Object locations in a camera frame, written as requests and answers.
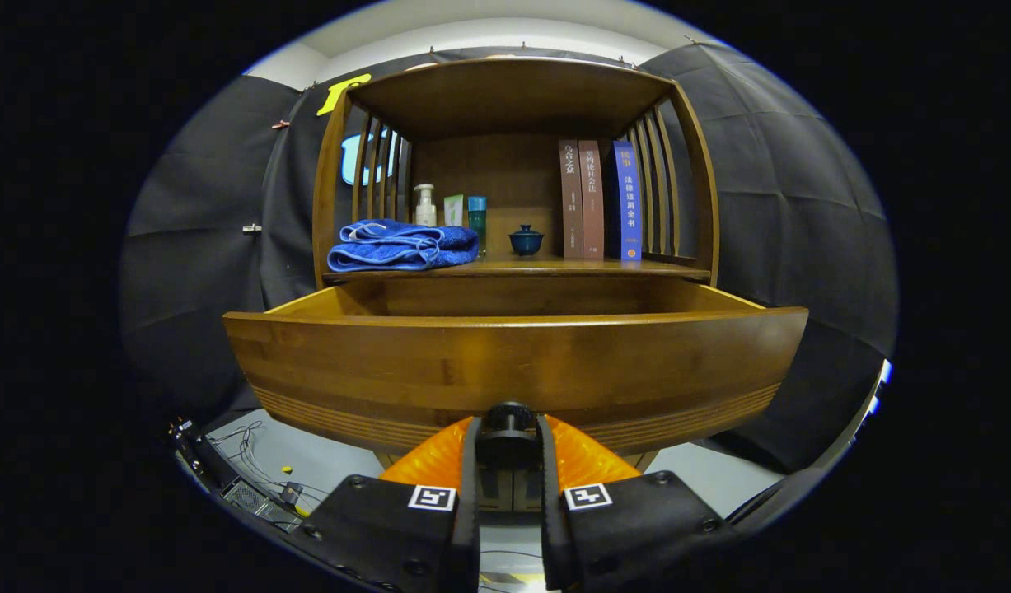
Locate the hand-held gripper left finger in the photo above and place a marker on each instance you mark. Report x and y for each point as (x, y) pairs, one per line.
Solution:
(470, 535)

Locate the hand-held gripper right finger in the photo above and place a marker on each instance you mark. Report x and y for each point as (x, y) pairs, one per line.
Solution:
(549, 535)

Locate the wooden drawer with black knob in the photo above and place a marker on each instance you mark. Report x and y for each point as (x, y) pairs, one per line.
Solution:
(513, 362)

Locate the wooden cabinet door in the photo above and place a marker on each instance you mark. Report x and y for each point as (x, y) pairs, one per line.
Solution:
(495, 494)
(528, 494)

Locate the wooden countertop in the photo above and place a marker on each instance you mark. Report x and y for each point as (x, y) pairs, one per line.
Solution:
(546, 267)

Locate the wooden cabinet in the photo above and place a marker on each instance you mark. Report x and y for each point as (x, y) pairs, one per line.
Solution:
(505, 177)

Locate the black electronics box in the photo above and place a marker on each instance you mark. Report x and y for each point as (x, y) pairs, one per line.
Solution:
(196, 457)

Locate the dark blue lidded teacup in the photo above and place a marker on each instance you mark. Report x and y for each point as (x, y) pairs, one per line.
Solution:
(526, 241)

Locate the folded blue towel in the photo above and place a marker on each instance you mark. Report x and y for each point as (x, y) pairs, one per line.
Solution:
(398, 247)

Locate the blue capped bottle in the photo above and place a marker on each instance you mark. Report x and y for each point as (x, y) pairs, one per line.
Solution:
(477, 216)

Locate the white green tube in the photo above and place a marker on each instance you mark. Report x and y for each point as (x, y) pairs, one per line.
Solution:
(453, 212)

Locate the white pump bottle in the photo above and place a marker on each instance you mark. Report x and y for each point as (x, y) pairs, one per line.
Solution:
(425, 212)

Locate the dark brown book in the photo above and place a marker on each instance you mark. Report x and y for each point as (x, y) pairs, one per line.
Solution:
(571, 206)

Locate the reddish brown book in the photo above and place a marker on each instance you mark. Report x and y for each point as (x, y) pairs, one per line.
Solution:
(592, 206)

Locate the blue book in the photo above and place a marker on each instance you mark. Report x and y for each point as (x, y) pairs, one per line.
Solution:
(629, 206)

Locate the white board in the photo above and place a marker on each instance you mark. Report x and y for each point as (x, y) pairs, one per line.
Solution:
(882, 387)

